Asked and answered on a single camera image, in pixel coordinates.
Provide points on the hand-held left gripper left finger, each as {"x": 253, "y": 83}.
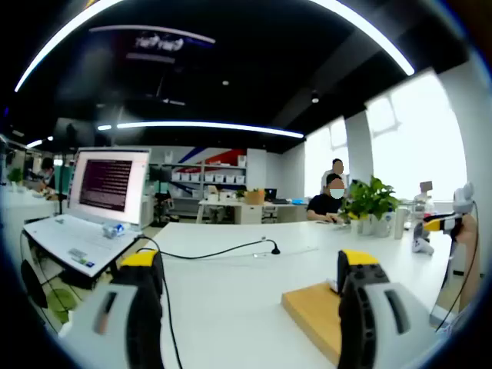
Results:
{"x": 142, "y": 307}

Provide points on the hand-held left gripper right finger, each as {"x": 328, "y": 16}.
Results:
{"x": 365, "y": 307}

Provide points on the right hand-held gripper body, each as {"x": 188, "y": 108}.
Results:
{"x": 465, "y": 198}

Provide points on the small wooden board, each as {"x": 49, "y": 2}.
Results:
{"x": 315, "y": 311}

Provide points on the white game controller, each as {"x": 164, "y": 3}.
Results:
{"x": 421, "y": 246}

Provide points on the tall white cup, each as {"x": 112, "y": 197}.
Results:
{"x": 400, "y": 225}

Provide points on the white pot with blue mark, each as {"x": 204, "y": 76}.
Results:
{"x": 386, "y": 225}

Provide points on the green potted plant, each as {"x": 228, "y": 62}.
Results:
{"x": 371, "y": 196}

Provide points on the crumpled plastic wrapper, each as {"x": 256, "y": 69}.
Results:
{"x": 113, "y": 230}

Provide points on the white table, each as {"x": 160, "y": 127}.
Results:
{"x": 230, "y": 300}

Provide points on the white laptop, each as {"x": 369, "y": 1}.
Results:
{"x": 104, "y": 180}

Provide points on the white office desk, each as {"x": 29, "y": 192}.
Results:
{"x": 246, "y": 213}

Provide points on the curved ceiling light strip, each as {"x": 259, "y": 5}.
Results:
{"x": 407, "y": 68}

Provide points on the storage shelf with white boxes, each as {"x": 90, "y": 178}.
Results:
{"x": 200, "y": 177}

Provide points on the straight ceiling light strip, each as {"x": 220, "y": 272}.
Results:
{"x": 192, "y": 124}

